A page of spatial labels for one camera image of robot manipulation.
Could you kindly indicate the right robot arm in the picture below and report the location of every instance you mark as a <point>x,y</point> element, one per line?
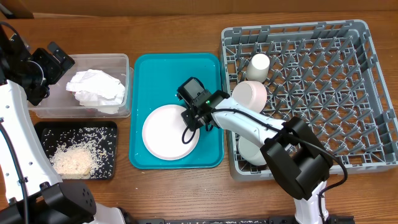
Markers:
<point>297,159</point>

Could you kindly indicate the pink bowl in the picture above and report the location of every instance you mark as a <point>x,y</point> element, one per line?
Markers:
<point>251,94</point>

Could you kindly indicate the grey dishwasher rack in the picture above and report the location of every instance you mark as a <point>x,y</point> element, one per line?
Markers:
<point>328,74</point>

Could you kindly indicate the white napkin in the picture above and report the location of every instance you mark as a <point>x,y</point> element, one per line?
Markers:
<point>96,88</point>

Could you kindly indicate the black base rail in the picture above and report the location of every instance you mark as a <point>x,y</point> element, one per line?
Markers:
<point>270,220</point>

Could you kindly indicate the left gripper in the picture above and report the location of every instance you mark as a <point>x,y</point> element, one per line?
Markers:
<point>56,70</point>

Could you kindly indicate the red sauce packet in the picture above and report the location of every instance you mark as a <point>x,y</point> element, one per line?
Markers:
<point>91,110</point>

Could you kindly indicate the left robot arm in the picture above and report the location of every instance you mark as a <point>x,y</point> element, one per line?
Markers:
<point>34,190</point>

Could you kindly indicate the grey bowl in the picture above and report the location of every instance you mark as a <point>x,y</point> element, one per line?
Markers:
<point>250,152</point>

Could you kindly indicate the teal serving tray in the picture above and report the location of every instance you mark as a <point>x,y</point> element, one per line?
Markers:
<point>156,80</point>

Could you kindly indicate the pink plate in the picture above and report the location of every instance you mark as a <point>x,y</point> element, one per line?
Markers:
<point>165,134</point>

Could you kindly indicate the rice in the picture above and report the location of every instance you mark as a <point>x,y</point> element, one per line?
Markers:
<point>74,158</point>

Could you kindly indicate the clear plastic bin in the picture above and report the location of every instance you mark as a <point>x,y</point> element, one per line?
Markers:
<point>62,103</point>

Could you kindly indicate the cream cup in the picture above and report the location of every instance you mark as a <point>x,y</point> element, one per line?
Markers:
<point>258,68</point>

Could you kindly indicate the black plastic tray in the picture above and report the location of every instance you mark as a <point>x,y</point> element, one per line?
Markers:
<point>40,127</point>

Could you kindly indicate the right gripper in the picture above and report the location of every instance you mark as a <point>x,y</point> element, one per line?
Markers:
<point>193,122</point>

